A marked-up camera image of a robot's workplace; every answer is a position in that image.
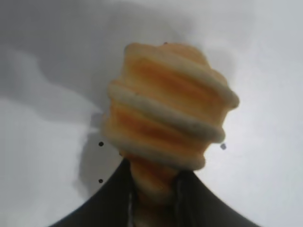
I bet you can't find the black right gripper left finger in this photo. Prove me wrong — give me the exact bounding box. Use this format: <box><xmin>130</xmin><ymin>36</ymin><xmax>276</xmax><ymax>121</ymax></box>
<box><xmin>51</xmin><ymin>160</ymin><xmax>139</xmax><ymax>227</ymax></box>

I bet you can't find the long striped bread loaf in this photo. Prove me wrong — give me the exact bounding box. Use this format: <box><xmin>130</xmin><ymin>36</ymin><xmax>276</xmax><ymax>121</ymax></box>
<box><xmin>100</xmin><ymin>42</ymin><xmax>240</xmax><ymax>227</ymax></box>

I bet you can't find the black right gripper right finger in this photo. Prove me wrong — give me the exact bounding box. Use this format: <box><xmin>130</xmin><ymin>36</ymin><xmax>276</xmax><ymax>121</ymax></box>
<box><xmin>165</xmin><ymin>170</ymin><xmax>258</xmax><ymax>227</ymax></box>

